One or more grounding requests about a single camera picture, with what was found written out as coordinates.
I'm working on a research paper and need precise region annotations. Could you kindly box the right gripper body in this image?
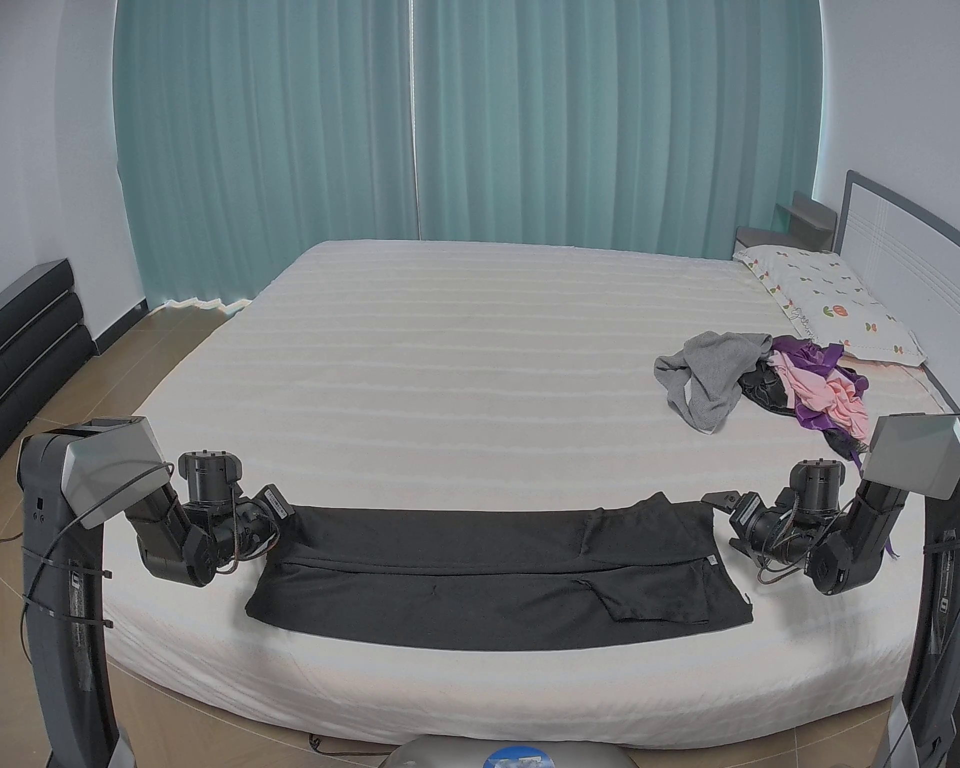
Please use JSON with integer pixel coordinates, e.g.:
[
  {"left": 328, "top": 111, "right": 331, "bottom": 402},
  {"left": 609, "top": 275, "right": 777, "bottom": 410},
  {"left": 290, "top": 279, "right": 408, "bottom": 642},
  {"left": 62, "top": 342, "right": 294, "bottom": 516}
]
[{"left": 726, "top": 491, "right": 796, "bottom": 565}]

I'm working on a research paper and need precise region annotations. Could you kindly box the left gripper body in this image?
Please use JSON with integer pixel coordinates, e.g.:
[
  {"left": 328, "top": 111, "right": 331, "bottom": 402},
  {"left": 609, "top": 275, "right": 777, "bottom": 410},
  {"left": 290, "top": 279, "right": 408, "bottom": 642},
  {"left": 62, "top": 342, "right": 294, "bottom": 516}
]
[{"left": 240, "top": 483, "right": 292, "bottom": 562}]

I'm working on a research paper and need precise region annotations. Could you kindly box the black T-shirt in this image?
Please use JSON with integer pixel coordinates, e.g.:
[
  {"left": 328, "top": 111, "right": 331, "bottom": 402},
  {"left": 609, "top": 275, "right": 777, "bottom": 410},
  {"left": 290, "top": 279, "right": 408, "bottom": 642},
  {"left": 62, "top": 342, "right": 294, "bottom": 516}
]
[{"left": 246, "top": 491, "right": 753, "bottom": 652}]

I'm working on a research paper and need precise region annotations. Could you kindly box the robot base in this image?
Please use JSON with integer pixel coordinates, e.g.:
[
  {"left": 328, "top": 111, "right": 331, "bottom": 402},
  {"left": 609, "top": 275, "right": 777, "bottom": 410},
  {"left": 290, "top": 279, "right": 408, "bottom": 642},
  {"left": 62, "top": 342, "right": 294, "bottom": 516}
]
[{"left": 378, "top": 733, "right": 627, "bottom": 768}]

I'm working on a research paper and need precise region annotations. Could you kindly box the bed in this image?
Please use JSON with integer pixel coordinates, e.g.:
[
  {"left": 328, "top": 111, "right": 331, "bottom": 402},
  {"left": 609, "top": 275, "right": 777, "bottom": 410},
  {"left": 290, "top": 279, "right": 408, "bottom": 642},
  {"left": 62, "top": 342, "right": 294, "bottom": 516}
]
[{"left": 97, "top": 171, "right": 960, "bottom": 751}]

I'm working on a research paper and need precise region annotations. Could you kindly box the grey garment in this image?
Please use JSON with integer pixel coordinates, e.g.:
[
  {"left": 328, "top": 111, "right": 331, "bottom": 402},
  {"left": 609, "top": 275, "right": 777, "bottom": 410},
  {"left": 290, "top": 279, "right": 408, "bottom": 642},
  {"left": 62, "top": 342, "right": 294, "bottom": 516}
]
[{"left": 654, "top": 331, "right": 774, "bottom": 436}]

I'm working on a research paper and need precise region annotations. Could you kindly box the white printed pillow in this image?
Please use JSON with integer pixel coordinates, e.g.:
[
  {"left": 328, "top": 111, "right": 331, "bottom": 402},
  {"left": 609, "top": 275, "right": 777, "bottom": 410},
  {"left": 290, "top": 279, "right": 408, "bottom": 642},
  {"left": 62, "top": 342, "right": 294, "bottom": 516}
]
[{"left": 733, "top": 243, "right": 927, "bottom": 369}]

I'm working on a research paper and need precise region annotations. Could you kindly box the grey bedside table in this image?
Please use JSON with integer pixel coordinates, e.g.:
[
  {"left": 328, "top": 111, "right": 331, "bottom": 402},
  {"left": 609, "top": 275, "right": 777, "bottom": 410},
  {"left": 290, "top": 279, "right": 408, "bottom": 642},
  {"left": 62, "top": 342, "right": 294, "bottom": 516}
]
[{"left": 735, "top": 189, "right": 837, "bottom": 252}]

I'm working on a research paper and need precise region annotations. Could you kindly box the black chest of drawers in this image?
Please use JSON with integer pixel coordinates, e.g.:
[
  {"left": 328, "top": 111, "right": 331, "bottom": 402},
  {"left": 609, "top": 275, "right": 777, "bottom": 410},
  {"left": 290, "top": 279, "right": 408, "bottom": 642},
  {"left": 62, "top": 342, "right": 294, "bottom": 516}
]
[{"left": 0, "top": 258, "right": 97, "bottom": 410}]

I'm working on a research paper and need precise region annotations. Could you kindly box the blue-green curtain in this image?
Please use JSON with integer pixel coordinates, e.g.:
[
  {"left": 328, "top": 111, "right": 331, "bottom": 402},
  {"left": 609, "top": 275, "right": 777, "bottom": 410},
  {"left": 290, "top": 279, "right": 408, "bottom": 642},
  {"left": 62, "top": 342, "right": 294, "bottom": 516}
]
[
  {"left": 411, "top": 0, "right": 822, "bottom": 260},
  {"left": 112, "top": 0, "right": 420, "bottom": 310}
]

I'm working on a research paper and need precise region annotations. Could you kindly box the black cable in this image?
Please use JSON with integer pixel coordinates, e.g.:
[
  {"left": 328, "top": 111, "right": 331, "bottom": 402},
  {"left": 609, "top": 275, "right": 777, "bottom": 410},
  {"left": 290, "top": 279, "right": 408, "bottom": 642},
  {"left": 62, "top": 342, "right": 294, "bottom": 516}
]
[
  {"left": 18, "top": 461, "right": 177, "bottom": 639},
  {"left": 756, "top": 558, "right": 815, "bottom": 590},
  {"left": 307, "top": 737, "right": 399, "bottom": 755}
]

